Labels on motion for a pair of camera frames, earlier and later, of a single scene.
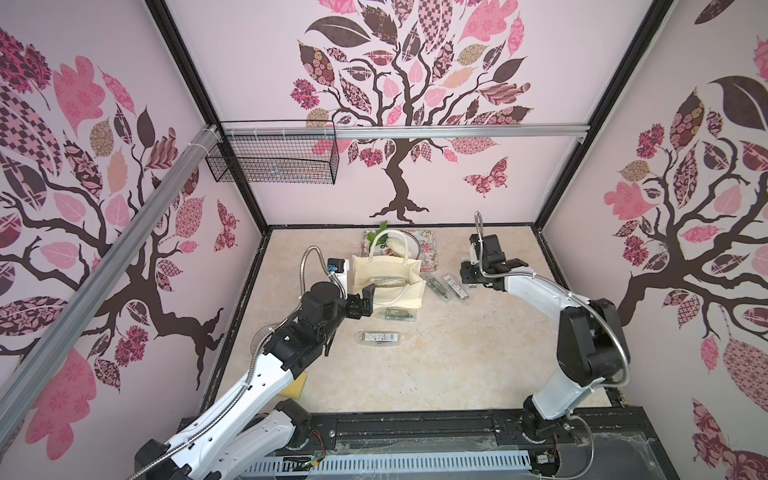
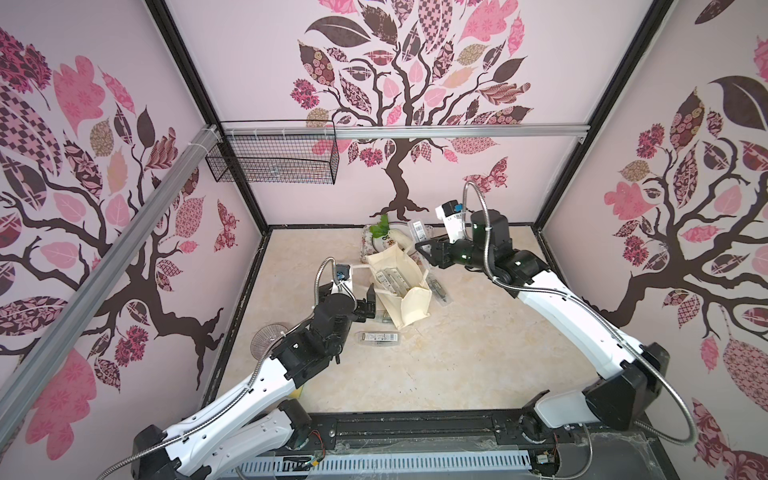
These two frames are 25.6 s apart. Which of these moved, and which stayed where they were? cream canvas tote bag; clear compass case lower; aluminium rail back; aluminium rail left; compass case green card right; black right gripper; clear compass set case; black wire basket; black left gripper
Moved: cream canvas tote bag; black right gripper; clear compass set case
Stayed: clear compass case lower; aluminium rail left; black wire basket; aluminium rail back; black left gripper; compass case green card right
